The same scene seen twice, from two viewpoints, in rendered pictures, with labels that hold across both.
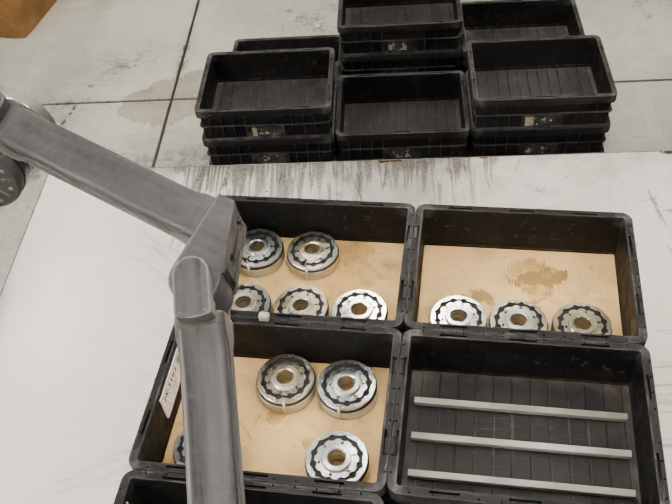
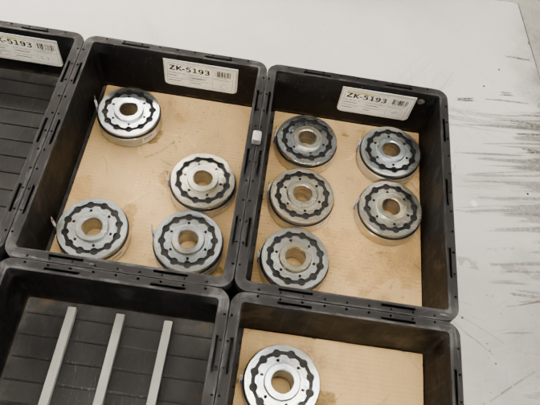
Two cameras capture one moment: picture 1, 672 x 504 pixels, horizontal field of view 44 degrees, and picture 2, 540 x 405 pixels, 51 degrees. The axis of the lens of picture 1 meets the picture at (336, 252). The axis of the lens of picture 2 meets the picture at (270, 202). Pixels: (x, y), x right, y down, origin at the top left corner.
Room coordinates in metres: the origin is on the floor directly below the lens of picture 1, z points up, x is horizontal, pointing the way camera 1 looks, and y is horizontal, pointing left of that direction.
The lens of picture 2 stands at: (0.78, -0.36, 1.62)
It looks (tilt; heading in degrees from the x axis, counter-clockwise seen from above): 60 degrees down; 74
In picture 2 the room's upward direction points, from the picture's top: 11 degrees clockwise
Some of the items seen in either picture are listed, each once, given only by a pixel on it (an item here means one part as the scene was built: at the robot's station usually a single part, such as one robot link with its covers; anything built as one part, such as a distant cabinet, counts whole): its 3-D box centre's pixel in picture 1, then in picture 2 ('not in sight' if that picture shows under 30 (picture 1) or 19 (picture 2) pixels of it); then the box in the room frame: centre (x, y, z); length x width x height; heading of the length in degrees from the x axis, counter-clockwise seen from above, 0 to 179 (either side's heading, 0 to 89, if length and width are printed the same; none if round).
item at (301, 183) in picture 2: (300, 305); (302, 194); (0.96, 0.08, 0.86); 0.05 x 0.05 x 0.01
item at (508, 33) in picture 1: (515, 65); not in sight; (2.35, -0.70, 0.31); 0.40 x 0.30 x 0.34; 83
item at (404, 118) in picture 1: (402, 144); not in sight; (2.01, -0.25, 0.31); 0.40 x 0.30 x 0.34; 83
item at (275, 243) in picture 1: (257, 248); (390, 151); (1.12, 0.15, 0.86); 0.10 x 0.10 x 0.01
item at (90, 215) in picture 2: (336, 458); (92, 227); (0.64, 0.04, 0.86); 0.05 x 0.05 x 0.01
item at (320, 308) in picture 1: (300, 307); (301, 195); (0.96, 0.08, 0.86); 0.10 x 0.10 x 0.01
